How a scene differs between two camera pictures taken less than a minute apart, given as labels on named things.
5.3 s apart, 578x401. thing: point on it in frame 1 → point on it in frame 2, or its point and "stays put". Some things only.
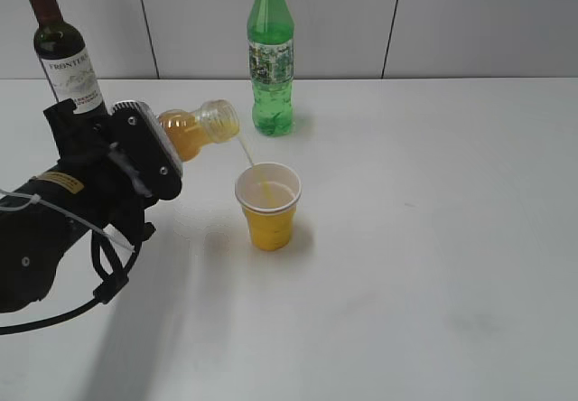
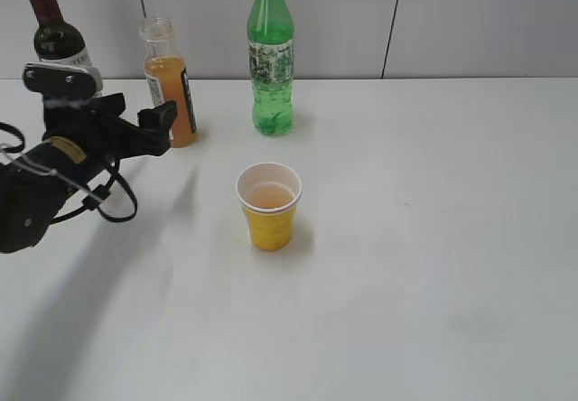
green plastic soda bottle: [271, 32] stays put
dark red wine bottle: [62, 49] stays put
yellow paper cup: [268, 193] stays put
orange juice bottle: [216, 120] → [168, 69]
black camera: [140, 142] → [60, 87]
